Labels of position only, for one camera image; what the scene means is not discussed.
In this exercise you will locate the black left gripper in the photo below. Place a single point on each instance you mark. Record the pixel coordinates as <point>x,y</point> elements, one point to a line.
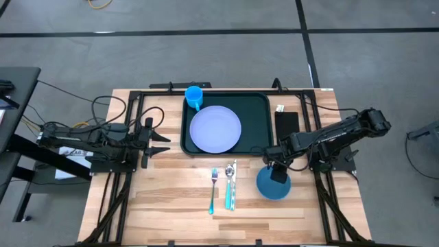
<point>145,140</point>

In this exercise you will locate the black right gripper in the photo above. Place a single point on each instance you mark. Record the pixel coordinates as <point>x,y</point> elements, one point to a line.
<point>279,152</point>

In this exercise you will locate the blue plastic bowl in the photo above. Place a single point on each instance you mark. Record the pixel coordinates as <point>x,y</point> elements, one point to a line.
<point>274,192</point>

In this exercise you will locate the lavender plastic plate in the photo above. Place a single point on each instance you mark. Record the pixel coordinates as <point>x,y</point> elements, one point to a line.
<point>215,129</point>

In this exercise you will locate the iridescent blue metal fork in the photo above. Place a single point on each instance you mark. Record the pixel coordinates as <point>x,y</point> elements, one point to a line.
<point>214,175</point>

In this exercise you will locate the blue plastic mug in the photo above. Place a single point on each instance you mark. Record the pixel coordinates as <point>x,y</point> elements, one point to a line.
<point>193,94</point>

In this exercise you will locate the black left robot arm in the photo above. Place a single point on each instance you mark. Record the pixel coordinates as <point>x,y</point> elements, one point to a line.
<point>85,137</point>

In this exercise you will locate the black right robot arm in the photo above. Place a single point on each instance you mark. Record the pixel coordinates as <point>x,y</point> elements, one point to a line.
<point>343,130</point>

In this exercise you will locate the dark green plastic tray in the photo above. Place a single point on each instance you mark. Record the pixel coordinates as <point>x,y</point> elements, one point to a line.
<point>254,116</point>

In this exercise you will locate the black rectangular pad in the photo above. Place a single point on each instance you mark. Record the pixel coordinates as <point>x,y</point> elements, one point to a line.
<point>286,125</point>

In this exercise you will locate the black bar with LED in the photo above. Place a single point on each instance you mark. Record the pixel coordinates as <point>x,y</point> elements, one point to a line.
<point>164,85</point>

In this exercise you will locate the small white tag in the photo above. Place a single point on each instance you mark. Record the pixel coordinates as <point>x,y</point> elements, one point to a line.
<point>280,108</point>

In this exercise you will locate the white paper sheet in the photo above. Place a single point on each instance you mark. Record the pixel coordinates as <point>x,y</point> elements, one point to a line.
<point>65,171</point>

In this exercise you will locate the black desk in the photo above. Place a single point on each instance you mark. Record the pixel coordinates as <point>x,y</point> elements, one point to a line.
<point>17,103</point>

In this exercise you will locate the grey metal stand foot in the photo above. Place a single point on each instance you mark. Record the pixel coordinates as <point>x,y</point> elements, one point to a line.
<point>427,130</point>

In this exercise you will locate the black aluminium table frame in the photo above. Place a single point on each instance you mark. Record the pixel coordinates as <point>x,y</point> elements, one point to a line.
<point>133,103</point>

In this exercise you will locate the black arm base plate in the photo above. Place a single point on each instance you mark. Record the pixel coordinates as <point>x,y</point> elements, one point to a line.
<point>343,166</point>
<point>109,168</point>

